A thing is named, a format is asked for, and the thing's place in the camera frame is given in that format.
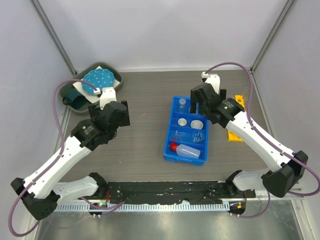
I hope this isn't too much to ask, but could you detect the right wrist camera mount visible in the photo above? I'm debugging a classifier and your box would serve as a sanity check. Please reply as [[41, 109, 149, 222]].
[[201, 71, 221, 94]]

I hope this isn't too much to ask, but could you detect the blue divided plastic bin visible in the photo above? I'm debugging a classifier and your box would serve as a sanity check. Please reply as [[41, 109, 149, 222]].
[[163, 96, 210, 166]]

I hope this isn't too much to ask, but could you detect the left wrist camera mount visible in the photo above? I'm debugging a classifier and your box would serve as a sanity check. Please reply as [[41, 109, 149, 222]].
[[93, 87, 117, 110]]

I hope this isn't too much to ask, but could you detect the aluminium frame post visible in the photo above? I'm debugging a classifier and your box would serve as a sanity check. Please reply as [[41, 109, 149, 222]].
[[250, 0, 297, 74], [30, 0, 77, 76]]

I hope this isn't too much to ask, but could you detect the right aluminium frame post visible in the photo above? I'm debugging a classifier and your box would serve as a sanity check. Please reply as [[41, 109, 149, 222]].
[[250, 0, 297, 74]]

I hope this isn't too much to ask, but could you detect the thin clear test tube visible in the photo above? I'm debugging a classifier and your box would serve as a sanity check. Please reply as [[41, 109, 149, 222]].
[[242, 87, 250, 98]]

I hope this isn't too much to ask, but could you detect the small white ceramic dish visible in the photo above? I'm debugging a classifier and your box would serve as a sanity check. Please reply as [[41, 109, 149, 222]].
[[190, 120, 204, 130]]

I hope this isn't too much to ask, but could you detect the blue dotted plate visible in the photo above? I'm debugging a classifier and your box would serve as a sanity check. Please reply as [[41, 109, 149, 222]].
[[83, 68, 115, 90]]

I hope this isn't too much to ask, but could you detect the white squeeze bottle red cap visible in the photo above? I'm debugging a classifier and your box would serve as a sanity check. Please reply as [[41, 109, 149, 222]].
[[169, 140, 201, 159]]

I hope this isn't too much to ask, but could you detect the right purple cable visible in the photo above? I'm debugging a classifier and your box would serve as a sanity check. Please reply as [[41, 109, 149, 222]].
[[204, 61, 320, 198]]

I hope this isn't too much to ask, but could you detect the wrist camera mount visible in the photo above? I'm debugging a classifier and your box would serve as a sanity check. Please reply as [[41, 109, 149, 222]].
[[201, 71, 221, 94], [93, 87, 117, 110]]

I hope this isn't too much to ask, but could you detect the yellow test tube rack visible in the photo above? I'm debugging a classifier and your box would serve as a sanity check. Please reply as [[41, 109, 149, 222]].
[[227, 95, 246, 142]]

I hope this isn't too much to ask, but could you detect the small translucent plastic cup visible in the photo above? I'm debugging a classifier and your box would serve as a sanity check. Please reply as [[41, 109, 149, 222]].
[[177, 118, 187, 127]]

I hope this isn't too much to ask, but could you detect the clear glass beaker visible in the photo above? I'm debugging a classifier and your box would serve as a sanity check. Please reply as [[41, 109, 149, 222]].
[[192, 129, 206, 144]]

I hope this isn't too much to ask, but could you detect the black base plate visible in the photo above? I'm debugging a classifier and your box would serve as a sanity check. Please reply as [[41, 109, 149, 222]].
[[77, 180, 257, 205]]

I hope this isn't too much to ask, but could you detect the grey-green plastic tray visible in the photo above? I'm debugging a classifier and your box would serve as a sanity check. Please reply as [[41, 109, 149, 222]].
[[58, 62, 123, 115]]

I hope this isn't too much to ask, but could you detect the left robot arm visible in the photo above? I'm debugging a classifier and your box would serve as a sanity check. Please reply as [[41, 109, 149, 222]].
[[11, 100, 130, 221]]

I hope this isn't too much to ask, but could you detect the white slotted cable duct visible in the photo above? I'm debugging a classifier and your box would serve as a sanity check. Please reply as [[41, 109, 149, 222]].
[[55, 200, 230, 213]]

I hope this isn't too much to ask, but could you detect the left aluminium frame post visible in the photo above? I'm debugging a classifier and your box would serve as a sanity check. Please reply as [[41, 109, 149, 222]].
[[30, 0, 77, 76]]

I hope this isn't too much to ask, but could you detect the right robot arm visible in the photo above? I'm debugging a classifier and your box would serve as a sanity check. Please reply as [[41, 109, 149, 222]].
[[190, 82, 308, 198]]

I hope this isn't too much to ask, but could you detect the purple cable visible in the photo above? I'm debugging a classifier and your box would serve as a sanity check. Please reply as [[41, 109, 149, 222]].
[[204, 61, 320, 198], [7, 79, 101, 238]]

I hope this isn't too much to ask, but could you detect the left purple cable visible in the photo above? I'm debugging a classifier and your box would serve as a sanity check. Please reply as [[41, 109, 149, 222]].
[[7, 79, 101, 238]]

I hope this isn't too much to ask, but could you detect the dark green mug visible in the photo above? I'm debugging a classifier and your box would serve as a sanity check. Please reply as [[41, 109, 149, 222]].
[[62, 89, 87, 110]]

